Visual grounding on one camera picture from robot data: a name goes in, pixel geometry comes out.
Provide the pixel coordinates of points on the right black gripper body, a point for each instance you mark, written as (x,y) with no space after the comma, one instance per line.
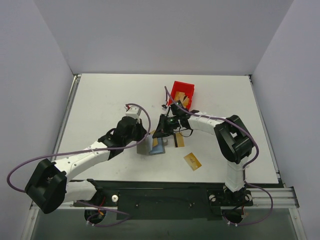
(162,124)

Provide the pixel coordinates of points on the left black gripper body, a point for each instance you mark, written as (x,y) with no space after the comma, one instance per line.
(141,129)

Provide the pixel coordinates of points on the gold card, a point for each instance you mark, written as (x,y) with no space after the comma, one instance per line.
(192,161)
(157,142)
(178,140)

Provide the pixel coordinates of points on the grey card holder wallet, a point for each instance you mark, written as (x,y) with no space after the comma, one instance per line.
(146,147)

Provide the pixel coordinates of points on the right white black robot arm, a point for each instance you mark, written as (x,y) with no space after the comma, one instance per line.
(235,142)

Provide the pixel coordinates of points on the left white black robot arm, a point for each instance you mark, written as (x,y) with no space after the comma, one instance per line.
(50,184)

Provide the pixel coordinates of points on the gold cards in bin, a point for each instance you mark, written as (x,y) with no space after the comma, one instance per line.
(183,98)

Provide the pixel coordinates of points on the red plastic bin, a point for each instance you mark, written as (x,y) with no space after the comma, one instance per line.
(187,88)

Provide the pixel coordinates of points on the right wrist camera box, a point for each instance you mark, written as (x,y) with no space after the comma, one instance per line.
(166,108)

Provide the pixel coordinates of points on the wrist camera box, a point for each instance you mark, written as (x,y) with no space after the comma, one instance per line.
(166,108)
(133,112)

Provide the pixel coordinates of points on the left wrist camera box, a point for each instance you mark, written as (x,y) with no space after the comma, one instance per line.
(133,112)

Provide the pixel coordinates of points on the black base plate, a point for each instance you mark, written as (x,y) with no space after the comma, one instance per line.
(141,200)

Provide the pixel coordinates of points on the aluminium table frame rail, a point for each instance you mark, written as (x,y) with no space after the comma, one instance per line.
(33,212)

